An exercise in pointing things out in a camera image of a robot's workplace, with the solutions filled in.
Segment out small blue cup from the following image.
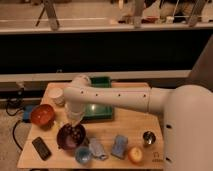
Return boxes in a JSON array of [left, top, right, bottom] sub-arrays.
[[75, 146, 91, 165]]

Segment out yellow apple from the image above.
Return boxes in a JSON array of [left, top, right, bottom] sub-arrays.
[[128, 146, 143, 164]]

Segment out dark purple bowl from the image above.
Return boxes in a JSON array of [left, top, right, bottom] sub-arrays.
[[57, 123, 86, 150]]

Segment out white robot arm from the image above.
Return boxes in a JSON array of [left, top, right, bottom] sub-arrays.
[[64, 75, 213, 171]]

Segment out black cable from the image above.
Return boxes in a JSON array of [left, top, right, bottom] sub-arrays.
[[5, 95, 26, 151]]

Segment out green plastic tray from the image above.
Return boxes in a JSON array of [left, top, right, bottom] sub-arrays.
[[83, 76, 114, 121]]

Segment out blue power adapter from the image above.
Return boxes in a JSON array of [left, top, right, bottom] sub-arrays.
[[22, 105, 34, 123]]

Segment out black remote control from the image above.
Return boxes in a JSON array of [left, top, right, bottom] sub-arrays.
[[32, 137, 51, 161]]

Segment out blue sponge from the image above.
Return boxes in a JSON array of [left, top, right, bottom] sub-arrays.
[[111, 135, 128, 159]]

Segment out orange bowl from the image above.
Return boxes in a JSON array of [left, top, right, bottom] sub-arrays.
[[30, 104, 55, 126]]

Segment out purple grapes bunch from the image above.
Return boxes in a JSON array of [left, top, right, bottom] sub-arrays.
[[71, 126, 84, 144]]

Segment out white paper cup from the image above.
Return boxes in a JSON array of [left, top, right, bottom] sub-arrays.
[[48, 88, 65, 106]]

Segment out blue grey cloth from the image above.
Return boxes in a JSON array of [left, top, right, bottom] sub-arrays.
[[89, 137, 108, 161]]

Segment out shiny metal cup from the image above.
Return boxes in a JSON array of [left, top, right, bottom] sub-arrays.
[[143, 131, 156, 146]]

